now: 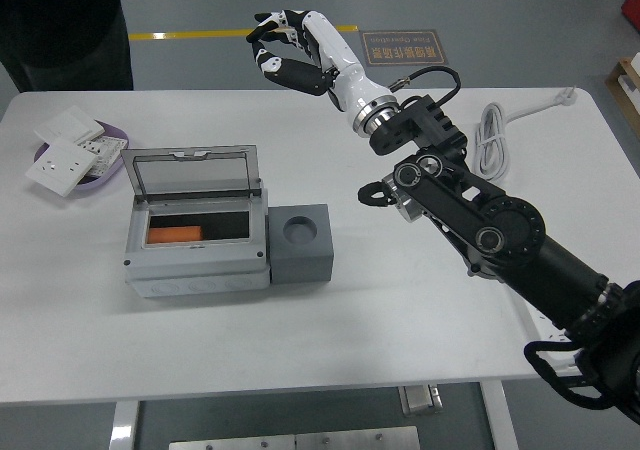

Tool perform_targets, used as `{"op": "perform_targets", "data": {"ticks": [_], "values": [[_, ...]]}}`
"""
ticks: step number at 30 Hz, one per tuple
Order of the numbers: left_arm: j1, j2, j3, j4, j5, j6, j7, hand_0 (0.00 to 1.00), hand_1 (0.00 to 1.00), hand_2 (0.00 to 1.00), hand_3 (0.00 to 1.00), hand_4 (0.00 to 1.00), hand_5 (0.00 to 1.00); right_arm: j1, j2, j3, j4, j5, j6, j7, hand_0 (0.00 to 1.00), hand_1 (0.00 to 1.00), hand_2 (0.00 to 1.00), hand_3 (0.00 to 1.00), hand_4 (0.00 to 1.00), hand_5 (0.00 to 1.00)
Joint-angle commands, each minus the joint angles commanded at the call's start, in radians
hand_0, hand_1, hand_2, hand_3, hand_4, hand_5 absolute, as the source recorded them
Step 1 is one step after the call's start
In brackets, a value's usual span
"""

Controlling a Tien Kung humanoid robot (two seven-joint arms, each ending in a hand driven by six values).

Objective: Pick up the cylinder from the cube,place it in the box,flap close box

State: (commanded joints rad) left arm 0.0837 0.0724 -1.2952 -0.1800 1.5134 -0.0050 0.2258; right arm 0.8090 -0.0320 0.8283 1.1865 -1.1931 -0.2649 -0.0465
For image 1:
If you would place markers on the white wall socket panel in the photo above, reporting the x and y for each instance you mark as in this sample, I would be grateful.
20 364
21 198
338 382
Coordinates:
60 167

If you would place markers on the grey cube with round hole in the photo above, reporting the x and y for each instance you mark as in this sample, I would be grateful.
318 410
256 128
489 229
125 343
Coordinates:
300 265

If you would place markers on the white wall switch panel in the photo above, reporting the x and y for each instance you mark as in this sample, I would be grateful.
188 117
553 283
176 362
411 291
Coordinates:
67 127

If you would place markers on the orange cylinder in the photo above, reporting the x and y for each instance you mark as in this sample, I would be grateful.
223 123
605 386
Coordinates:
175 235

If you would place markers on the grey electrical box clear lid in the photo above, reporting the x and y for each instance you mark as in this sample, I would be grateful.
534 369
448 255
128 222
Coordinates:
195 270

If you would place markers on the wooden crate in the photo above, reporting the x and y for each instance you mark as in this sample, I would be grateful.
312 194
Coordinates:
620 100

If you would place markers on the white multi-hole socket panel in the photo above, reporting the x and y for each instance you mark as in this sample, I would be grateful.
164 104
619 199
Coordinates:
107 152

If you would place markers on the red box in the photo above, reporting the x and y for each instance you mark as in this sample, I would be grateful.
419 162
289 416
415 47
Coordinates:
632 2

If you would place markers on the brown floor sign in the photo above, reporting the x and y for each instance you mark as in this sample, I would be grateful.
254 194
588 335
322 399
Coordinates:
405 47

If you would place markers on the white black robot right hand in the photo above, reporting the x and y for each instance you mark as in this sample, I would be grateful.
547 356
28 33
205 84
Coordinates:
335 50

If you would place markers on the grey metal base plate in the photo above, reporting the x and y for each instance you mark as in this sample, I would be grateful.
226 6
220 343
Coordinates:
300 441

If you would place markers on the purple oval tray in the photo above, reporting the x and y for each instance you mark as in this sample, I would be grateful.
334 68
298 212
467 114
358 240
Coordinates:
120 137

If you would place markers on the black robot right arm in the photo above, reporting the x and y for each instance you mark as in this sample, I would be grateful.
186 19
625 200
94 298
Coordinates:
450 205

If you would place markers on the person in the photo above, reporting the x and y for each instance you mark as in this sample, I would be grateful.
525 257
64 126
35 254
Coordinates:
65 35

